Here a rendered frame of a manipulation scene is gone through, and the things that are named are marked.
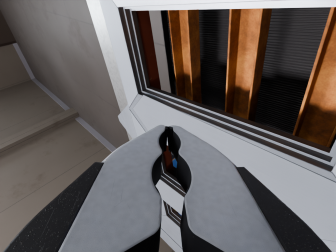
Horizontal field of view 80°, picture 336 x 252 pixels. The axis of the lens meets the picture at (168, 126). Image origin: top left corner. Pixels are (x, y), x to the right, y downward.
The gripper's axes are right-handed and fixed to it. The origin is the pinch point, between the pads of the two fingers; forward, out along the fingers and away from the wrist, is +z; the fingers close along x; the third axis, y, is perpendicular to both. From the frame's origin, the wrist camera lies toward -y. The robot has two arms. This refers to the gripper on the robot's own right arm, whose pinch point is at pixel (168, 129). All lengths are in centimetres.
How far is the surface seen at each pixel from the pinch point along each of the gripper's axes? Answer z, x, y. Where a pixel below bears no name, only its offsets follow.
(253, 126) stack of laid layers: 29.4, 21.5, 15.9
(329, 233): 14, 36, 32
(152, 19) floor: 179, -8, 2
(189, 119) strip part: 39.8, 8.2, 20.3
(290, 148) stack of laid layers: 22.1, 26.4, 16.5
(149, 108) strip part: 53, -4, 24
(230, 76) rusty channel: 47, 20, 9
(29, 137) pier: 373, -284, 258
